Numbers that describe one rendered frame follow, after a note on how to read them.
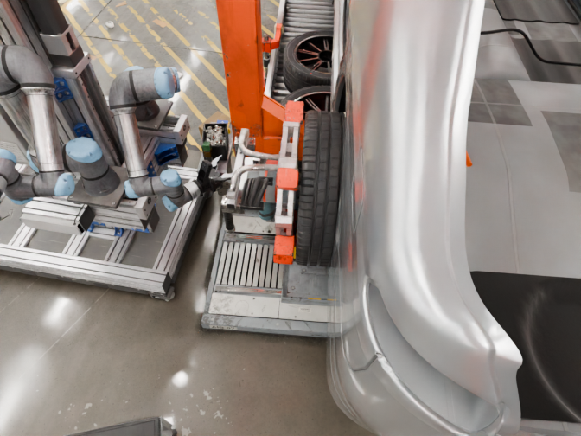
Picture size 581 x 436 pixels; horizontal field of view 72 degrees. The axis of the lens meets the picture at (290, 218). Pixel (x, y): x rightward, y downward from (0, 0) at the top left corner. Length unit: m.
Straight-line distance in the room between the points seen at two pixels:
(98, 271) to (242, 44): 1.40
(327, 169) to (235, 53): 0.75
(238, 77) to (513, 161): 1.24
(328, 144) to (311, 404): 1.33
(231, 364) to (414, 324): 1.70
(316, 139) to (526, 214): 0.85
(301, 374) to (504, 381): 1.64
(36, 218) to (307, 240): 1.21
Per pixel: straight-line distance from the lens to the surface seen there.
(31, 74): 1.55
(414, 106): 0.81
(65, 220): 2.01
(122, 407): 2.34
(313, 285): 2.18
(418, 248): 0.66
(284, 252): 1.50
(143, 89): 1.66
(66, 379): 2.49
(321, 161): 1.43
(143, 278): 2.32
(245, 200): 1.51
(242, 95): 2.04
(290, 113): 1.70
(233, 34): 1.87
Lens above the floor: 2.17
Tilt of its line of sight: 54 degrees down
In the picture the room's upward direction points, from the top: 2 degrees clockwise
